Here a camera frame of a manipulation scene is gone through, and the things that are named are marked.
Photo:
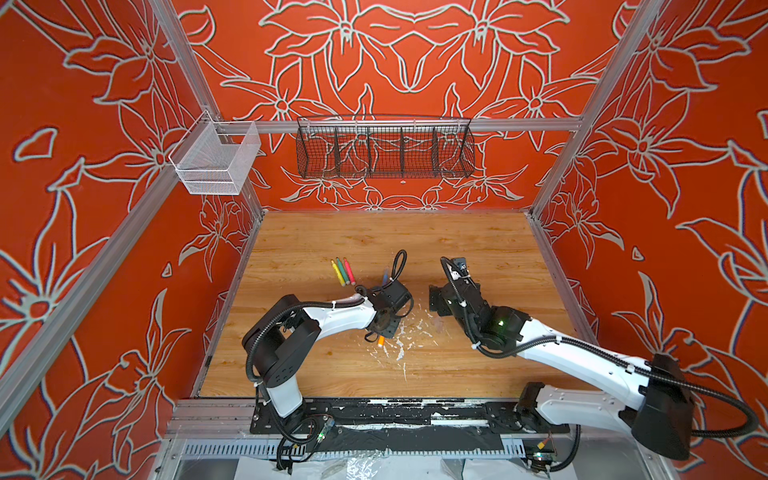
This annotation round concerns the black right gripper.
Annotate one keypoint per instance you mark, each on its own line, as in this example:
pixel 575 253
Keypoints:
pixel 438 292

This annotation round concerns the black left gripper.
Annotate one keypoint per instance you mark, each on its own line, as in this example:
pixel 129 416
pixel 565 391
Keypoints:
pixel 390 331

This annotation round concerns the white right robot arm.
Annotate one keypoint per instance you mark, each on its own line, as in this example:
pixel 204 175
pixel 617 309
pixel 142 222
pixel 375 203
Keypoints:
pixel 650 400

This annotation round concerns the white mesh basket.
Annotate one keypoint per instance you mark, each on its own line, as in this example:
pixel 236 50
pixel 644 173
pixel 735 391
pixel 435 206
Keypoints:
pixel 210 160

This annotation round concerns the aluminium frame post right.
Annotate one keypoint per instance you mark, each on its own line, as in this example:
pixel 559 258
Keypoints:
pixel 626 47

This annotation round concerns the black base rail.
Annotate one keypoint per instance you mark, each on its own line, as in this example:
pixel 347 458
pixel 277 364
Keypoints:
pixel 407 424

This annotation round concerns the green pen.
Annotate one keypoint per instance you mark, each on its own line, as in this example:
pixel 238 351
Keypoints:
pixel 342 270

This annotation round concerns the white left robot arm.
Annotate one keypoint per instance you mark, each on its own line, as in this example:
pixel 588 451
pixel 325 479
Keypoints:
pixel 279 343

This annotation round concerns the pink pen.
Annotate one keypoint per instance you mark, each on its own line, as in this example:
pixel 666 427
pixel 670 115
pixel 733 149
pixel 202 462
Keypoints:
pixel 348 271

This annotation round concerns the black wire basket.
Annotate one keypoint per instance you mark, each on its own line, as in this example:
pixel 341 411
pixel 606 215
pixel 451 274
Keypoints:
pixel 360 147

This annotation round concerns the yellow pen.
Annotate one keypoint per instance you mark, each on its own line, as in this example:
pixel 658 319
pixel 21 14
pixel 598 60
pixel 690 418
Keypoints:
pixel 338 273

